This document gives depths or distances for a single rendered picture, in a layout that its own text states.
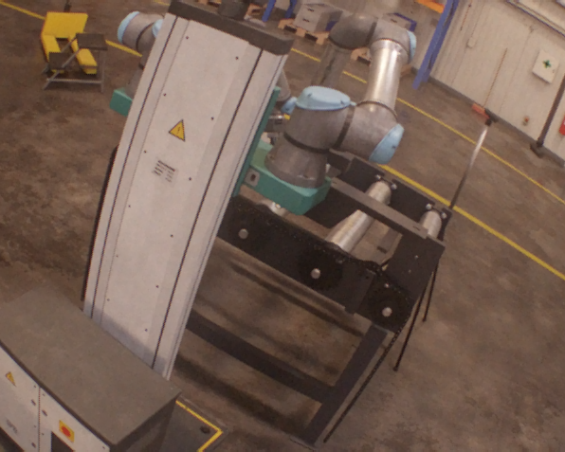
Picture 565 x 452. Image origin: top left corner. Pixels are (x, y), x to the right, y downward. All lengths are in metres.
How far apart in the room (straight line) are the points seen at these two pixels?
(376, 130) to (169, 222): 0.55
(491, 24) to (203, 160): 9.87
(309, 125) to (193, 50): 0.34
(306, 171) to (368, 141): 0.17
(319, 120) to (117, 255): 0.68
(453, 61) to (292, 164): 9.82
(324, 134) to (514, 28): 9.76
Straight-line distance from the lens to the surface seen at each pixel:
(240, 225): 2.49
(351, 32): 1.88
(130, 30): 1.87
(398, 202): 3.36
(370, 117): 1.59
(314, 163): 1.60
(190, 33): 1.56
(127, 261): 1.82
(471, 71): 11.31
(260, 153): 1.70
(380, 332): 2.54
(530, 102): 11.33
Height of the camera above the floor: 2.09
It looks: 28 degrees down
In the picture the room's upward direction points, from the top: 23 degrees clockwise
